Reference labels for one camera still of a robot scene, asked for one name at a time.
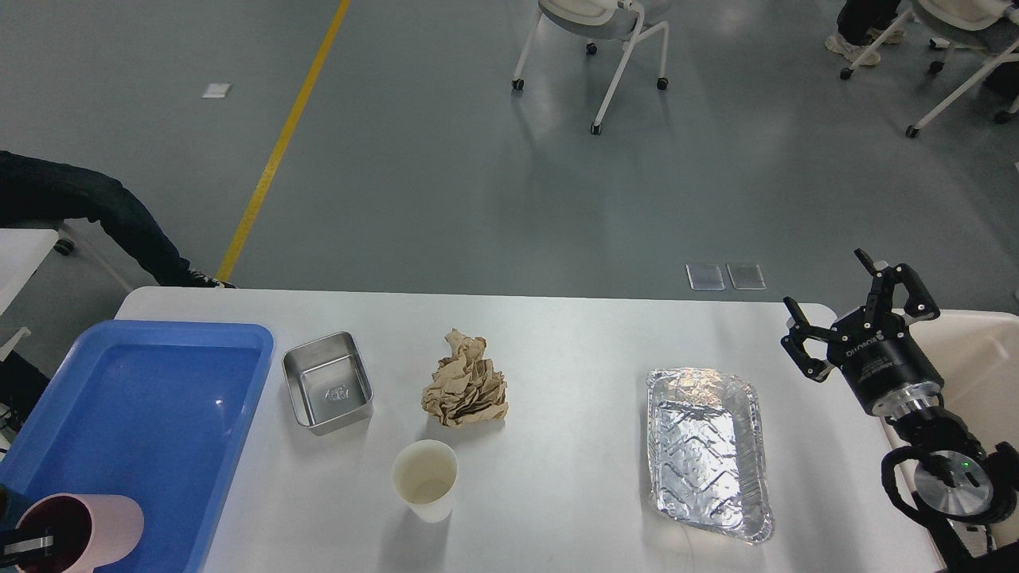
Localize seated person feet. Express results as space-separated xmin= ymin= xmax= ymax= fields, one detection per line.
xmin=825 ymin=1 xmax=901 ymax=62

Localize white chair right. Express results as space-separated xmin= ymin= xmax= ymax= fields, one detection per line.
xmin=838 ymin=1 xmax=1018 ymax=138

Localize white chair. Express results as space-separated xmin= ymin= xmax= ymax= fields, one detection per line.
xmin=838 ymin=1 xmax=1018 ymax=138
xmin=510 ymin=1 xmax=673 ymax=135

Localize crumpled brown paper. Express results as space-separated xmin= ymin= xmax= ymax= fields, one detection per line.
xmin=421 ymin=329 xmax=510 ymax=428

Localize pink mug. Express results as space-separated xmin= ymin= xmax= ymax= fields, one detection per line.
xmin=14 ymin=493 xmax=145 ymax=572

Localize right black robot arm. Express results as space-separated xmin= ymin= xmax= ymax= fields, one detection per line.
xmin=780 ymin=249 xmax=1018 ymax=572

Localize white paper cup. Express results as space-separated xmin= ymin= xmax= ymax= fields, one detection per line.
xmin=390 ymin=439 xmax=459 ymax=524

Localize small white side table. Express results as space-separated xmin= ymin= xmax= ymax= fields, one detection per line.
xmin=1 ymin=228 xmax=59 ymax=315

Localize square steel container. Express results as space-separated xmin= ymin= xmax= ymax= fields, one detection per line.
xmin=283 ymin=331 xmax=374 ymax=436

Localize white chair centre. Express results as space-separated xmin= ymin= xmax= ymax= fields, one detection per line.
xmin=510 ymin=1 xmax=673 ymax=135

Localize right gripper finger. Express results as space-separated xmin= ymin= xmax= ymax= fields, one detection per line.
xmin=780 ymin=297 xmax=841 ymax=384
xmin=854 ymin=248 xmax=940 ymax=323

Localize blue plastic tray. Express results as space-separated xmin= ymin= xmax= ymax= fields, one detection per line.
xmin=2 ymin=320 xmax=274 ymax=572

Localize aluminium foil tray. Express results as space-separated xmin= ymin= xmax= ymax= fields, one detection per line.
xmin=645 ymin=368 xmax=775 ymax=545

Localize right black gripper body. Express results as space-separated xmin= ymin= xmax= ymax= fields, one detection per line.
xmin=827 ymin=314 xmax=945 ymax=416

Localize beige plastic bin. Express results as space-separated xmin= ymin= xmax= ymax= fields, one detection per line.
xmin=880 ymin=309 xmax=1019 ymax=542

